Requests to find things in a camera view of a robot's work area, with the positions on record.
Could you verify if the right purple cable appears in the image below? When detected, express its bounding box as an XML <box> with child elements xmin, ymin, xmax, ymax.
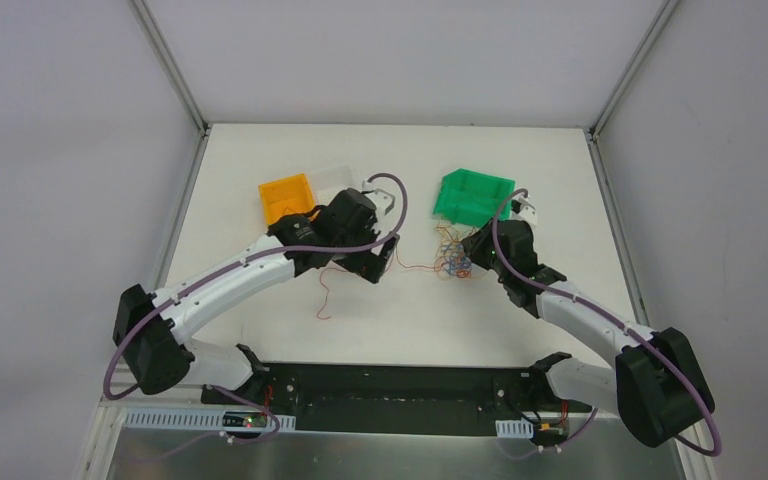
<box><xmin>491</xmin><ymin>188</ymin><xmax>724</xmax><ymax>460</ymax></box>

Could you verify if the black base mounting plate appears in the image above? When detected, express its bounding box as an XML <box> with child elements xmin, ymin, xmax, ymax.
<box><xmin>235</xmin><ymin>362</ymin><xmax>562</xmax><ymax>437</ymax></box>

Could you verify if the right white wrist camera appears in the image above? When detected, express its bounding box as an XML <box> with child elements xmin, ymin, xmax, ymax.
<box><xmin>510</xmin><ymin>191</ymin><xmax>538</xmax><ymax>227</ymax></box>

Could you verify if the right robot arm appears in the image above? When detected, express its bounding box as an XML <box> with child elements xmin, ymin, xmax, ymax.
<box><xmin>462</xmin><ymin>219</ymin><xmax>723</xmax><ymax>457</ymax></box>

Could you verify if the orange plastic bin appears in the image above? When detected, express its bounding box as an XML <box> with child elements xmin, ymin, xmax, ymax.
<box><xmin>258</xmin><ymin>173</ymin><xmax>316</xmax><ymax>226</ymax></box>

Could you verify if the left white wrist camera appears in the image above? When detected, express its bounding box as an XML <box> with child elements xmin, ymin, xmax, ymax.
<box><xmin>362</xmin><ymin>188</ymin><xmax>396</xmax><ymax>218</ymax></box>

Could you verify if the green plastic bin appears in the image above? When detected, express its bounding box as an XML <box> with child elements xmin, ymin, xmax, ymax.
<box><xmin>432</xmin><ymin>168</ymin><xmax>515</xmax><ymax>228</ymax></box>

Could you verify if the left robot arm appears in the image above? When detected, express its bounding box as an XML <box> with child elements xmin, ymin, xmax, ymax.
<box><xmin>112</xmin><ymin>188</ymin><xmax>399</xmax><ymax>405</ymax></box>

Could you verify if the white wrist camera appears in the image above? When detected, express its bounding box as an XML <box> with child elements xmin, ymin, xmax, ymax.
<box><xmin>510</xmin><ymin>191</ymin><xmax>538</xmax><ymax>227</ymax></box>
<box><xmin>362</xmin><ymin>188</ymin><xmax>396</xmax><ymax>218</ymax></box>

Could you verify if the white plastic bin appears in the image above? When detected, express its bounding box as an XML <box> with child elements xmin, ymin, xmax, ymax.
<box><xmin>307</xmin><ymin>164</ymin><xmax>360</xmax><ymax>205</ymax></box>

